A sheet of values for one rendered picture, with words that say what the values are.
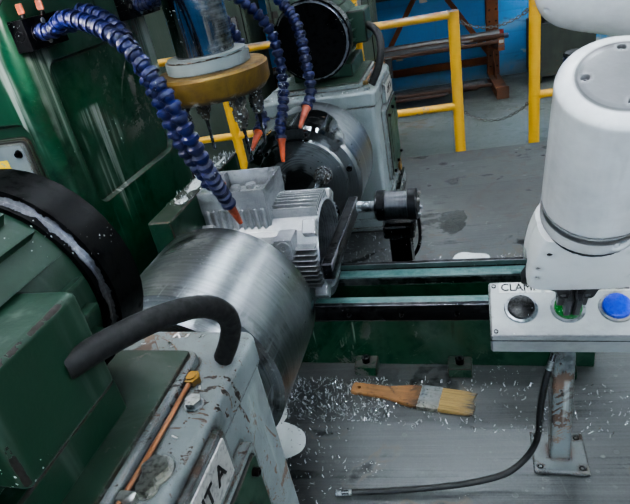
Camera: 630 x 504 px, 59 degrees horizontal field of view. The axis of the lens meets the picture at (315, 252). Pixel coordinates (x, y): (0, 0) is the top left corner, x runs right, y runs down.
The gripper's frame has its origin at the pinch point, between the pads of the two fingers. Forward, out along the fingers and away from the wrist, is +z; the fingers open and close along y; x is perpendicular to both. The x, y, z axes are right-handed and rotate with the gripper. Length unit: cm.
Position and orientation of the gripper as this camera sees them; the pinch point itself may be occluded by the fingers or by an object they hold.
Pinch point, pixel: (571, 295)
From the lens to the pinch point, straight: 67.4
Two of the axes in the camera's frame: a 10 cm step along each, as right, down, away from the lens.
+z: 2.6, 5.0, 8.2
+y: -9.6, 0.4, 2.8
